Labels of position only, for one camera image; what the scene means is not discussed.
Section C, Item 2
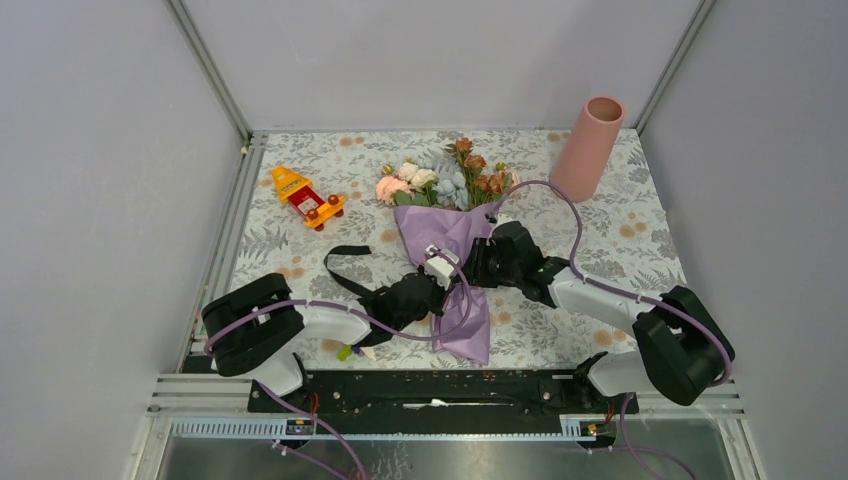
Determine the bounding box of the pink cylindrical vase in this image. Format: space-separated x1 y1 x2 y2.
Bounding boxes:
550 96 625 203

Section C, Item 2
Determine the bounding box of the black ribbon with gold letters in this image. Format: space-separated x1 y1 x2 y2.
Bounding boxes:
323 245 384 299

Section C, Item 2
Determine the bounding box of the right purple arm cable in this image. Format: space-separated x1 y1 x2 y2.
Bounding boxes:
486 180 734 389

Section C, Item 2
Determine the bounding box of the green purple white toy block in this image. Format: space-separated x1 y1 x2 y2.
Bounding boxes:
337 345 376 361

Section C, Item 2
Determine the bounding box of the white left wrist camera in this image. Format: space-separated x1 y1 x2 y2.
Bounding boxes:
424 245 460 291

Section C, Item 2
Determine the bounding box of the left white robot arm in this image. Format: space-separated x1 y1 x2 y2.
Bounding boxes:
200 272 451 411

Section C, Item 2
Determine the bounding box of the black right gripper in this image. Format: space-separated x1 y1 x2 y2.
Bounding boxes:
455 237 521 289

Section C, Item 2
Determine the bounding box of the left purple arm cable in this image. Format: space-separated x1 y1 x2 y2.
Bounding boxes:
202 251 473 356

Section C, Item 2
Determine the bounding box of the perforated metal front rail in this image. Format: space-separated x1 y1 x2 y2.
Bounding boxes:
170 417 601 443

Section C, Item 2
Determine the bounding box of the purple paper flower bouquet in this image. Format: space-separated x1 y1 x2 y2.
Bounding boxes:
375 137 518 365

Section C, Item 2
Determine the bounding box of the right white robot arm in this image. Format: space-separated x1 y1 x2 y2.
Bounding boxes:
463 221 735 412

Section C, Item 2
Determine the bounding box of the floral patterned table mat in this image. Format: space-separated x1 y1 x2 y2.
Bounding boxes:
229 130 685 369

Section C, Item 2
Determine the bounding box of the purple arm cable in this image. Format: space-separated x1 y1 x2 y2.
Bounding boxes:
202 251 473 356
486 180 734 389

